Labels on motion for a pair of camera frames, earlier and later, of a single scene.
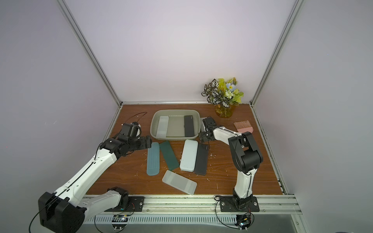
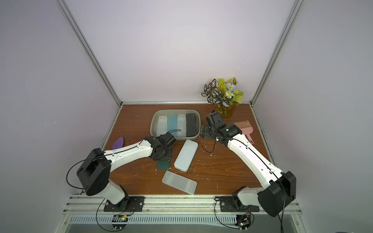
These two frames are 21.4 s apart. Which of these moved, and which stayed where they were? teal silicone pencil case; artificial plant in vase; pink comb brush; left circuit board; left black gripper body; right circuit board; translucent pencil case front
Moved: left black gripper body; teal silicone pencil case
Stayed: right circuit board; pink comb brush; translucent pencil case front; left circuit board; artificial plant in vase
